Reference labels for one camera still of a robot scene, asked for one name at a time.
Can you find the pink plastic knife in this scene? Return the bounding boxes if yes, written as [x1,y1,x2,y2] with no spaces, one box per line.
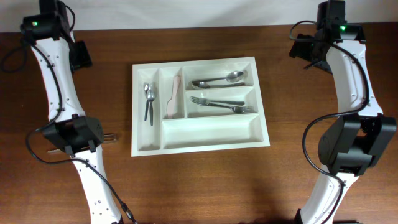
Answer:
[166,75,181,119]

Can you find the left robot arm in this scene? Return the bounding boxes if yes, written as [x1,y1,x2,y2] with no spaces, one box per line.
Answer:
[21,0,123,223]

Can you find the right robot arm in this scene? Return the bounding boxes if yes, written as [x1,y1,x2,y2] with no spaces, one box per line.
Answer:
[289,1,397,224]

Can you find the white plastic cutlery tray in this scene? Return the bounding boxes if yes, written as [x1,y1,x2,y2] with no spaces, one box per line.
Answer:
[131,57,270,157]

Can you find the large spoon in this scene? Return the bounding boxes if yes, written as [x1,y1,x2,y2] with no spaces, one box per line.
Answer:
[192,71,245,83]
[192,82,245,89]

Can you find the metal tongs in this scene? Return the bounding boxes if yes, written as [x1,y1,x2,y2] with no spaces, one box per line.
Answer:
[47,134,118,154]

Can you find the fork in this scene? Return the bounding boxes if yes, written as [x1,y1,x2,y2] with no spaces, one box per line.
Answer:
[206,103,255,114]
[190,96,245,106]

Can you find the small teaspoon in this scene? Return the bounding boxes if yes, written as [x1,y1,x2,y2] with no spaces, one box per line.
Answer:
[144,83,155,126]
[144,89,155,126]

